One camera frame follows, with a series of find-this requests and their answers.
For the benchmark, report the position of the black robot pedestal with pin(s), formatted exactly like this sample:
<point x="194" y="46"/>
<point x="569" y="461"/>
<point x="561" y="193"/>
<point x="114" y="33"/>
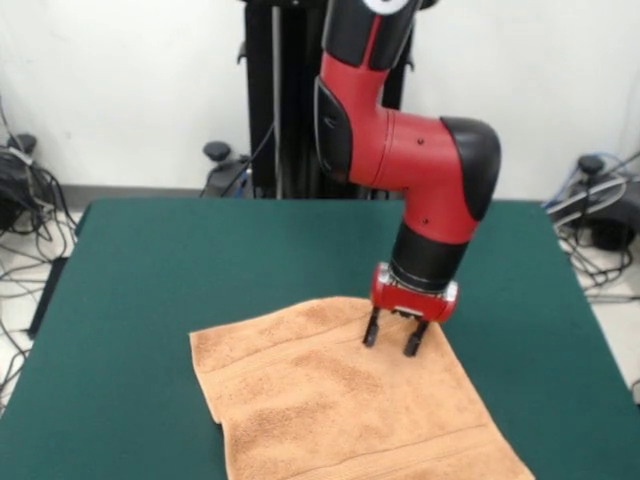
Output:
<point x="285" y="100"/>

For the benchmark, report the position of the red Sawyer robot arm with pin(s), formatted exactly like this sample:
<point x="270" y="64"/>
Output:
<point x="425" y="165"/>

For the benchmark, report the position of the dark green table cloth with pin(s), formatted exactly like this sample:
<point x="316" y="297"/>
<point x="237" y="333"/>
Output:
<point x="150" y="275"/>

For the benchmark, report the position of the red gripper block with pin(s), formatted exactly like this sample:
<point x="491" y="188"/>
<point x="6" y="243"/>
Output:
<point x="410" y="302"/>

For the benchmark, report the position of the grey stand base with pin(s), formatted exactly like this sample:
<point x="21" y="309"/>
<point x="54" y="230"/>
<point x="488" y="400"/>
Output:
<point x="17" y="150"/>
<point x="607" y="220"/>

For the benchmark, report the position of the tan terry towel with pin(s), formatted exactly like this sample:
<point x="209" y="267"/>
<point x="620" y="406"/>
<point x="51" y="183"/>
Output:
<point x="350" y="400"/>

